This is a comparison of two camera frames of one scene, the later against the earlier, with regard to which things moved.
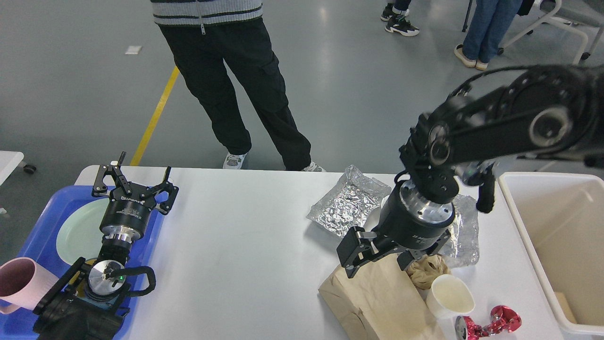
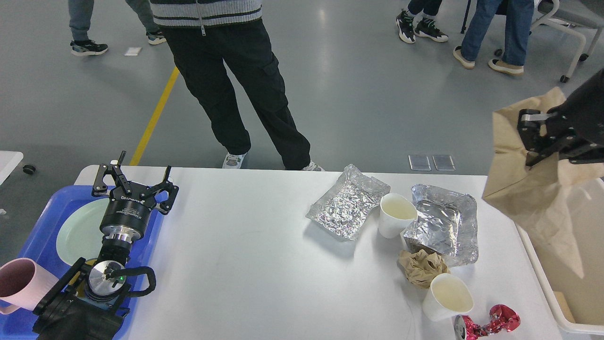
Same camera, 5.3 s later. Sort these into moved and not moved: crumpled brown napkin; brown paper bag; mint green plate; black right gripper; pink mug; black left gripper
Moved: brown paper bag; black right gripper
Not moved: mint green plate; crumpled brown napkin; black left gripper; pink mug
